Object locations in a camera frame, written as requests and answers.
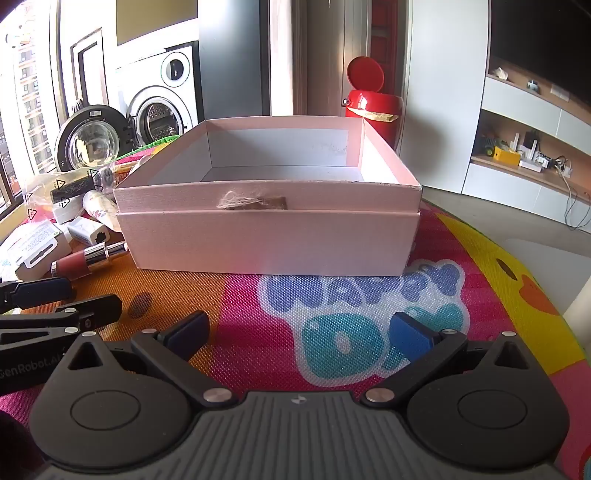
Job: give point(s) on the black television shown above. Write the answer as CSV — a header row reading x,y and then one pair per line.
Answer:
x,y
545,37

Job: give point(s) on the pink lip gloss tube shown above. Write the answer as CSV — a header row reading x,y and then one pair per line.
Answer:
x,y
74,265

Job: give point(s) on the clear plastic bag with tube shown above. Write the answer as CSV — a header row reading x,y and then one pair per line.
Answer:
x,y
69,187

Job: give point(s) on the white floral tube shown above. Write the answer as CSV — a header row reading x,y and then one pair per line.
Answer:
x,y
99,207

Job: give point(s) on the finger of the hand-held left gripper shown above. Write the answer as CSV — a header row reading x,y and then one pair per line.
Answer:
x,y
44,290
99,310

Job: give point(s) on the round washing machine door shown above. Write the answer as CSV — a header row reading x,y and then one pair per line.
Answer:
x,y
87,147

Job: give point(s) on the silver washing machine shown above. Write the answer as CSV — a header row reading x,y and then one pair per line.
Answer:
x,y
159,87

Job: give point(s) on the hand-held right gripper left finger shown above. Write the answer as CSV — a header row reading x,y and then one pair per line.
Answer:
x,y
189,333

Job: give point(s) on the red trash can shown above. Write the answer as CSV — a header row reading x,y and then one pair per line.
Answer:
x,y
369,104

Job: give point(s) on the large glass window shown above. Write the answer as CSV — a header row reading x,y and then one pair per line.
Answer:
x,y
27,115

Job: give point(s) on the white hanging card package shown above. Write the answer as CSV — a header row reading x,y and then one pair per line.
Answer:
x,y
32,249

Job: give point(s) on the white charger adapter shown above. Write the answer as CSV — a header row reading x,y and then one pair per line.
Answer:
x,y
85,230

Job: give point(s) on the white wall shelf unit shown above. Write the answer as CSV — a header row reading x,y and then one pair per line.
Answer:
x,y
508,99

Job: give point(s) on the dark cloth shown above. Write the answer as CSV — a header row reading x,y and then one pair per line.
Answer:
x,y
77,106

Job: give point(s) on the colourful cartoon play mat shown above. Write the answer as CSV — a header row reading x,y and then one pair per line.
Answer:
x,y
258,314

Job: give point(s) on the pink cardboard box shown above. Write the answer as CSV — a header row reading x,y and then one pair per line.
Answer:
x,y
277,230

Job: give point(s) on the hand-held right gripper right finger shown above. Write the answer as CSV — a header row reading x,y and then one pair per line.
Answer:
x,y
411,333

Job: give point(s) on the white router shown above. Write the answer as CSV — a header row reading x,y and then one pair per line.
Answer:
x,y
531,165

